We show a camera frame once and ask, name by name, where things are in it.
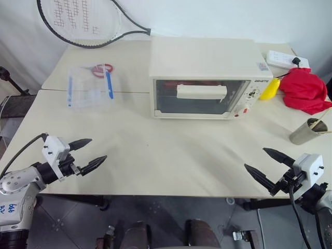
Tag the clear zip bag blue seal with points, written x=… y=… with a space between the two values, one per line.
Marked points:
x=88 y=88

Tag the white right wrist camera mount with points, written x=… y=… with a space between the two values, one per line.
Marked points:
x=310 y=167

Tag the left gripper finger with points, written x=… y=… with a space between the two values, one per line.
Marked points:
x=94 y=163
x=81 y=143

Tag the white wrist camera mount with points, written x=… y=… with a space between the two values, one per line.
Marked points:
x=310 y=167
x=53 y=150

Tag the black power plug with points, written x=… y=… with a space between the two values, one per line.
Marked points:
x=297 y=62

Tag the metal cup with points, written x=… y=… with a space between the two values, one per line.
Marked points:
x=306 y=133

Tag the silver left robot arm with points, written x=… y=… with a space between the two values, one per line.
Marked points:
x=15 y=181

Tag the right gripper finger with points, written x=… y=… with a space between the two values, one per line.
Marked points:
x=259 y=176
x=280 y=156

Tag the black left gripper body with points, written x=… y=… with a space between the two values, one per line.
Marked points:
x=68 y=167

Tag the black white tennis racket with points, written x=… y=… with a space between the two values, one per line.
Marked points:
x=77 y=23

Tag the black tripod stand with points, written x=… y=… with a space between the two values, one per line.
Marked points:
x=11 y=80

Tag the wooden stick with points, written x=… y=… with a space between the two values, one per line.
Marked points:
x=320 y=122

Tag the red cloth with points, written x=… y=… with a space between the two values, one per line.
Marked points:
x=303 y=90

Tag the yellow banana shaped object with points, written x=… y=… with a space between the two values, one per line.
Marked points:
x=269 y=89

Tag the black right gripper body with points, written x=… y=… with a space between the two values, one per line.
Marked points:
x=289 y=180

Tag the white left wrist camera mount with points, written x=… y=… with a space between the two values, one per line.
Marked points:
x=53 y=150

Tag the black mesh chair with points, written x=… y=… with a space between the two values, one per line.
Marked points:
x=15 y=114

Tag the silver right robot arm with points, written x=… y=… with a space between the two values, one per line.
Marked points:
x=321 y=205

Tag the white power strip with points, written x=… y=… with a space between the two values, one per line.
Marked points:
x=280 y=58

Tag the cream toaster oven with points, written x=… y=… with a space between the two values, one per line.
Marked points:
x=207 y=64

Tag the metal clamp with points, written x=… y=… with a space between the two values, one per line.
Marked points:
x=107 y=237
x=245 y=237

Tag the black table foot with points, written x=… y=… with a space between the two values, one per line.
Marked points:
x=103 y=202
x=267 y=203

